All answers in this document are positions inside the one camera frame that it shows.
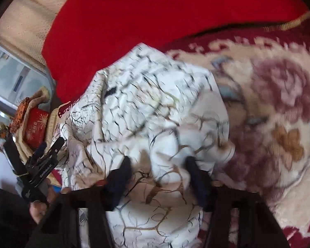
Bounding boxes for white crackle-pattern quilt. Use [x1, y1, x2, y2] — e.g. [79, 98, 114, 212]
[55, 44, 235, 247]

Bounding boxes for person's left hand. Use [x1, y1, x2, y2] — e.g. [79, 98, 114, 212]
[30, 184, 57, 224]

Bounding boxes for red gift box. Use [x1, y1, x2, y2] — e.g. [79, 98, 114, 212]
[24, 107, 49, 149]

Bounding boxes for white cabinet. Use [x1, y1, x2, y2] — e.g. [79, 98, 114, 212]
[0, 45, 56, 149]

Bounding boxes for floral plush blanket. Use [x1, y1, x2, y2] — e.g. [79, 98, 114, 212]
[160, 12, 310, 247]

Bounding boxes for beige dotted curtain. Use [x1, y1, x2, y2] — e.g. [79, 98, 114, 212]
[0, 0, 67, 70]

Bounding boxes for red duvet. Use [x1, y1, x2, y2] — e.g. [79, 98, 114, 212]
[42, 0, 308, 103]

